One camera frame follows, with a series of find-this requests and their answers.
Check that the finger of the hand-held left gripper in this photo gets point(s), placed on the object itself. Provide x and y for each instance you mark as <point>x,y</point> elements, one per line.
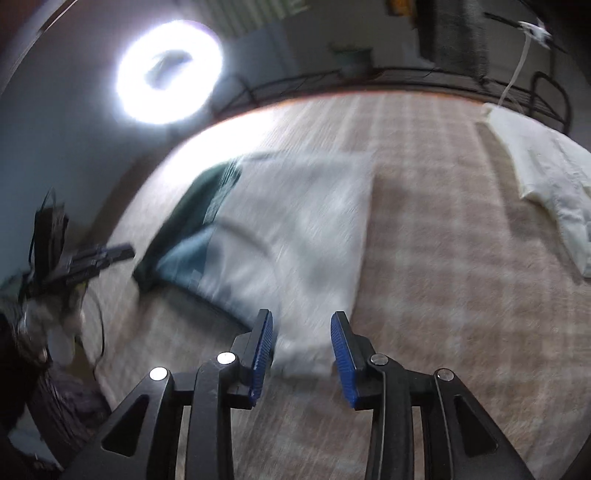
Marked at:
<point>113,254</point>

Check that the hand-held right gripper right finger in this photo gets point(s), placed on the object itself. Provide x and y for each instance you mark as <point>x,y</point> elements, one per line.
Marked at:
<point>344,364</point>

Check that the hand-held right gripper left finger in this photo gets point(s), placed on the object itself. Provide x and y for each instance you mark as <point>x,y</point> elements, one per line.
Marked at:
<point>261,355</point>

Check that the green white tree print T-shirt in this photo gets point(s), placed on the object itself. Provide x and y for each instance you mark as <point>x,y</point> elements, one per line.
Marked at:
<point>286,230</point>

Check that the black metal clothes rack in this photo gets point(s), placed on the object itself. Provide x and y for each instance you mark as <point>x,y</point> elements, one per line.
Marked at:
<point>415,78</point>

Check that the person's left hand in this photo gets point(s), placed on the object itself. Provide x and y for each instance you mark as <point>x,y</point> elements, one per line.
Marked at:
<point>62,332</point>

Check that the black tripod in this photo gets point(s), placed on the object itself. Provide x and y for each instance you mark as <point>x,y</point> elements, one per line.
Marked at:
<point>48,226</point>

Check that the dark striped cloth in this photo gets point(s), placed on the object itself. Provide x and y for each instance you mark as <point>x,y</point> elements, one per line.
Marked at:
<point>69,406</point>

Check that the beige plaid blanket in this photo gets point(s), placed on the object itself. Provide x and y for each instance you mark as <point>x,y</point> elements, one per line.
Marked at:
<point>438,277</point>

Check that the phone holder clamp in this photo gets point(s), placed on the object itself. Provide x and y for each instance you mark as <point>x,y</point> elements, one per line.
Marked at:
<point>168,61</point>

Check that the crumpled white garment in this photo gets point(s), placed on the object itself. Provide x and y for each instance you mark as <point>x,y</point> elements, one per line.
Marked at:
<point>545,175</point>

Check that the grey plaid coat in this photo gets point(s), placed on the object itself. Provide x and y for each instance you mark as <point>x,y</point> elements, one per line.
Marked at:
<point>457,37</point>

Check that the yellow hanging garment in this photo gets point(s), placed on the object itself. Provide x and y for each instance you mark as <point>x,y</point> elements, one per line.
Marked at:
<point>399,7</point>

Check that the white clip lamp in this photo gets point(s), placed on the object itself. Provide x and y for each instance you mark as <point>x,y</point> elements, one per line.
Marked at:
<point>535,30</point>

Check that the green striped wall hanging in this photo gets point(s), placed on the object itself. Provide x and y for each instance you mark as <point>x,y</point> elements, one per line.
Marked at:
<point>258,14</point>

